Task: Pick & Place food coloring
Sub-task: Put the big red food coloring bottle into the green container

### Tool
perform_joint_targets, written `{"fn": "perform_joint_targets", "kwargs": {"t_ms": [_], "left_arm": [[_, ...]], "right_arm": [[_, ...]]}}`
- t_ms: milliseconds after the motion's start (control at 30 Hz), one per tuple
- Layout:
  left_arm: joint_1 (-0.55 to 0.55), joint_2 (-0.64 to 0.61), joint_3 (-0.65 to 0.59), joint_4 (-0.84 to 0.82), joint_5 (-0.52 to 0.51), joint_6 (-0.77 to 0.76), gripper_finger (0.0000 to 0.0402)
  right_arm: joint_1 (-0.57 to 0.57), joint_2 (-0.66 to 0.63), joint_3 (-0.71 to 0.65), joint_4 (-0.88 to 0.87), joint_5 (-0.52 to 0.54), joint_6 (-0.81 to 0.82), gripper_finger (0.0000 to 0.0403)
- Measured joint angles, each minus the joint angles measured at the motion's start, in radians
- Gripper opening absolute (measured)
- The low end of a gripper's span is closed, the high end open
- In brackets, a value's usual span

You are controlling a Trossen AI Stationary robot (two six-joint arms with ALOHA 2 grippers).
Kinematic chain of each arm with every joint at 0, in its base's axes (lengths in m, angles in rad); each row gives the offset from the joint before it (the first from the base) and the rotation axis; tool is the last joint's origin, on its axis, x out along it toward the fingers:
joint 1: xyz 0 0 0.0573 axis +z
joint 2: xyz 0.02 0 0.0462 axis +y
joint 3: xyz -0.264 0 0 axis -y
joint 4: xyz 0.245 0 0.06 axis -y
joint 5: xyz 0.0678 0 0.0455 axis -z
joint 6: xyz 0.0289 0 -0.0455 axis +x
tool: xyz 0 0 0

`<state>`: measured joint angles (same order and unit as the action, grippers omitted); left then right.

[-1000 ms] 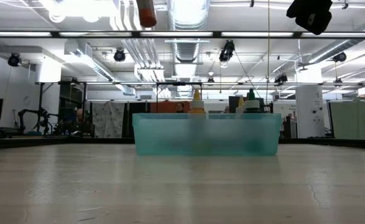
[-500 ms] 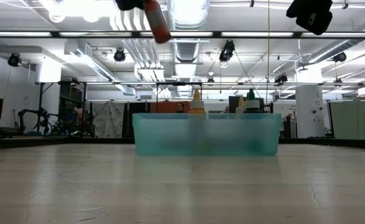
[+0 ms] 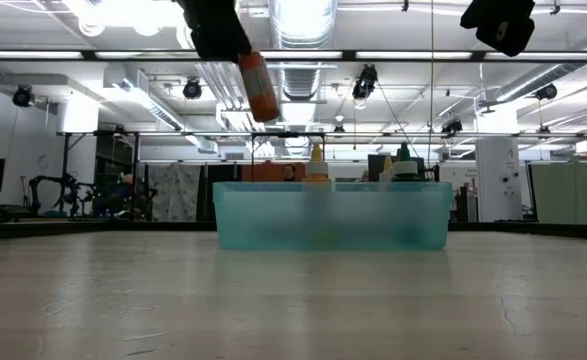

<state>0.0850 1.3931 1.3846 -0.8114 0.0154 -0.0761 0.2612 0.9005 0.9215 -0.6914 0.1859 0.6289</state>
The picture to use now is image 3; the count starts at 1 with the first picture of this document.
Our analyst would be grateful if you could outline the large orange colouring bottle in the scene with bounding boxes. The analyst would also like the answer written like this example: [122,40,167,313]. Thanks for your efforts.
[237,51,280,124]

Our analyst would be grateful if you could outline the black desk monitor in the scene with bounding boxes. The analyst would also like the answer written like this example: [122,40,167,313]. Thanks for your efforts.
[366,153,439,184]

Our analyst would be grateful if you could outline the thin hanging cable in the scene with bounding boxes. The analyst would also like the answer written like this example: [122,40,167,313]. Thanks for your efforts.
[428,0,435,169]

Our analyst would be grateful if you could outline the black ceiling spotlight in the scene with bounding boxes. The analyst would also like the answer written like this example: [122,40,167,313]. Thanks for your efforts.
[11,83,37,109]
[440,117,464,137]
[181,77,204,101]
[533,82,559,102]
[351,63,379,101]

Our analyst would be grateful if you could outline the pale orange bottle yellow bands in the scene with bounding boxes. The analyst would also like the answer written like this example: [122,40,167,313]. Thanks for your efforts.
[378,154,395,184]

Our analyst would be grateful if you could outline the black overhead rig bar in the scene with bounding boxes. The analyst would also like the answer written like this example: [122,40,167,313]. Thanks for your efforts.
[0,48,587,64]

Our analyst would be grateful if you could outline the silver ventilation duct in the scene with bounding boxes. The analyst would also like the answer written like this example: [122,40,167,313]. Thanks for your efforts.
[267,0,339,101]

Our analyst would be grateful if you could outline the patterned grey cloth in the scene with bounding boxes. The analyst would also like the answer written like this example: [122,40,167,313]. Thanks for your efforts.
[147,162,202,223]

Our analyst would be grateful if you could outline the green translucent plastic bin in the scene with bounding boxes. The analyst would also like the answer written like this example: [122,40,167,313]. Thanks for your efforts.
[212,180,453,252]

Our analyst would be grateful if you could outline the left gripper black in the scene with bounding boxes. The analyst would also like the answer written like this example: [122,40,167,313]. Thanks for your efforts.
[175,0,253,64]

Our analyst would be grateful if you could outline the grey partition screen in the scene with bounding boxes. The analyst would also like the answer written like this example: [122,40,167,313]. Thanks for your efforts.
[525,160,587,225]

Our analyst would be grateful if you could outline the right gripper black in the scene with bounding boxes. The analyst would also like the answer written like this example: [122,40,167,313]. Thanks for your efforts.
[460,0,537,57]

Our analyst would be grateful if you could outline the large yellow colouring bottle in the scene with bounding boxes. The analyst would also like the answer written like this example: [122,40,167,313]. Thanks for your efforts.
[301,142,333,191]

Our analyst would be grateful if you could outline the large green colouring bottle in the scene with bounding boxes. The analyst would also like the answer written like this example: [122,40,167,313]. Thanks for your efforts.
[391,141,422,184]

